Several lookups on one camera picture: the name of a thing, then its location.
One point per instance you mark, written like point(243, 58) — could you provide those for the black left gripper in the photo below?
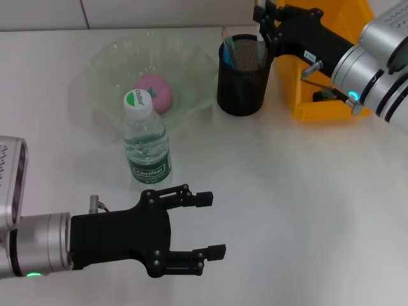
point(121, 237)

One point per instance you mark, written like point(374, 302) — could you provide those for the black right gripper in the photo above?
point(306, 35)

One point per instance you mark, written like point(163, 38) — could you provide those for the clear plastic ruler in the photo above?
point(224, 33)

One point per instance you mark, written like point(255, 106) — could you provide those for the blue scissors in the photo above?
point(229, 54)

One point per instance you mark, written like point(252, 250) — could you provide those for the clear water bottle green label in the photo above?
point(146, 153)

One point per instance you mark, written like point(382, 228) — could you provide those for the pink toy peach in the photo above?
point(164, 95)

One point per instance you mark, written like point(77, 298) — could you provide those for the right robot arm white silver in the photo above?
point(373, 83)

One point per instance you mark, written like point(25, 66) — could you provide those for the black mesh pen holder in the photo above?
point(242, 95)

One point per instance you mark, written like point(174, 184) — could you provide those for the green glass fruit plate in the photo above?
point(105, 63)

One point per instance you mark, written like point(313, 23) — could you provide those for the yellow plastic bin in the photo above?
point(318, 108)

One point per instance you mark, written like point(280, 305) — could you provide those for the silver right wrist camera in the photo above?
point(389, 35)

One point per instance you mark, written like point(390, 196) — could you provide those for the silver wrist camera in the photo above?
point(389, 35)
point(11, 181)

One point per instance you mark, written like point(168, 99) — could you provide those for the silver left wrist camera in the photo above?
point(11, 181)

